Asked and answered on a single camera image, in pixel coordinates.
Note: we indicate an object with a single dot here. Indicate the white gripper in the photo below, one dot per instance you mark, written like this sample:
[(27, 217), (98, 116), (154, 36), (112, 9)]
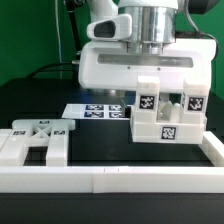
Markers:
[(108, 65)]

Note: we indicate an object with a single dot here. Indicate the white chair seat part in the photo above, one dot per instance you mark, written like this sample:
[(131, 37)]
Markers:
[(145, 131)]

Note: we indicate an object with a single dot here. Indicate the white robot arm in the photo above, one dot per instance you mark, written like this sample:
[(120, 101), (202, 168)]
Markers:
[(134, 47)]

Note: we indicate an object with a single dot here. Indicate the white chair back part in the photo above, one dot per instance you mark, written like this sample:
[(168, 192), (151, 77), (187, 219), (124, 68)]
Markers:
[(24, 134)]

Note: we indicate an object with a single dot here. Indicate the white sheet with fiducial tags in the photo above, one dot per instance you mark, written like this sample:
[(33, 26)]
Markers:
[(93, 111)]

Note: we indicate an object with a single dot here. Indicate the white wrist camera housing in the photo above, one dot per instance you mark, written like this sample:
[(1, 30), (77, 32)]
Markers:
[(116, 28)]

